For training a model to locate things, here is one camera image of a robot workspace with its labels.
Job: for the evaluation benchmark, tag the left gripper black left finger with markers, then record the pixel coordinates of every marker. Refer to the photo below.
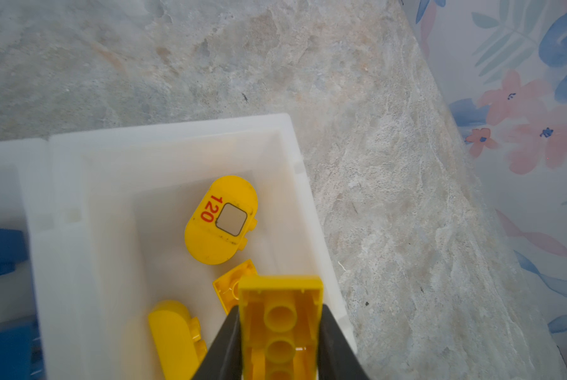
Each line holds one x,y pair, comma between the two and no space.
224,358

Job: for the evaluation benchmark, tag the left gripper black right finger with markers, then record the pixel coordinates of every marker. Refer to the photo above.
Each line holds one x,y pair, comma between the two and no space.
336,360

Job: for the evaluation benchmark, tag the yellow curved lego brick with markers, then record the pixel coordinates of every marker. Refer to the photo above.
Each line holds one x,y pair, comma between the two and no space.
178,340

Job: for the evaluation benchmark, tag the yellow arched lego brick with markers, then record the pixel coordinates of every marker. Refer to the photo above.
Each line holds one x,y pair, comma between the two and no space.
218,226

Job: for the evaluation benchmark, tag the white right plastic bin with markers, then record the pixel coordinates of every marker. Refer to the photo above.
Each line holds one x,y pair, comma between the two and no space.
113,245

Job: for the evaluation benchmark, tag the white plastic bin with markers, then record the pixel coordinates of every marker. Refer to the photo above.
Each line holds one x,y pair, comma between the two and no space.
113,245
23,206

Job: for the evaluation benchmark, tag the white middle plastic bin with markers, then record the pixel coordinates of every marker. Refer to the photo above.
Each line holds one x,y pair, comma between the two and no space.
23,206

